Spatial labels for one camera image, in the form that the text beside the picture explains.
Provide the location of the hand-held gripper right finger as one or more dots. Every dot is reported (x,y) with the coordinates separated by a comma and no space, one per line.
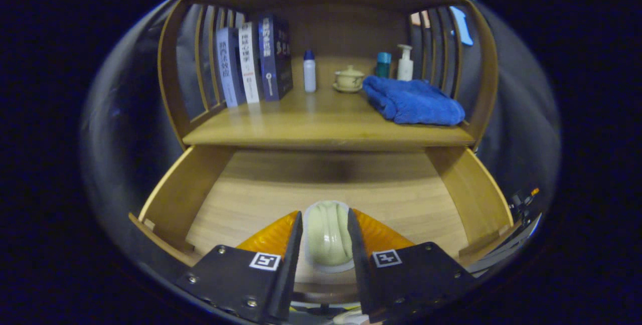
(361,270)

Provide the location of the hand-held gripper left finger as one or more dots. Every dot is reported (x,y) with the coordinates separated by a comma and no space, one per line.
(288,275)

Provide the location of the wooden drawer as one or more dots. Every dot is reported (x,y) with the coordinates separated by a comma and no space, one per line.
(326,184)

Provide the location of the wooden countertop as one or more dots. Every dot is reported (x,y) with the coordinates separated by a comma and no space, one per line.
(321,119)

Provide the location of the black device with orange clip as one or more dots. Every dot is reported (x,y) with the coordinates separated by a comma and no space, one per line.
(521,202)

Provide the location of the blue folded towel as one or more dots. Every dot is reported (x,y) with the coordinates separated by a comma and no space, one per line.
(416,104)

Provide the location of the cream lidded teacup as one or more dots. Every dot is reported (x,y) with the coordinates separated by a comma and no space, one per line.
(349,80)

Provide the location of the white bottle with blue cap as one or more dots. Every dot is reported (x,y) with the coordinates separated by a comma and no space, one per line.
(310,74)

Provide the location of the teal bottle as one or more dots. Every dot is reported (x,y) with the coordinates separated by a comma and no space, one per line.
(383,66)

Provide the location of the white pump bottle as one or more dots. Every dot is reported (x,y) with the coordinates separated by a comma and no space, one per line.
(405,68)

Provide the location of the white book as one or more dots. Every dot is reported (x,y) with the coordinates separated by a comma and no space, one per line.
(249,64)

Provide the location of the light purple book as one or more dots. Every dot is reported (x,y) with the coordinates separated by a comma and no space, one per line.
(228,69)

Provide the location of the dark blue book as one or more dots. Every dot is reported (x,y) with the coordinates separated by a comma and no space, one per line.
(273,59)

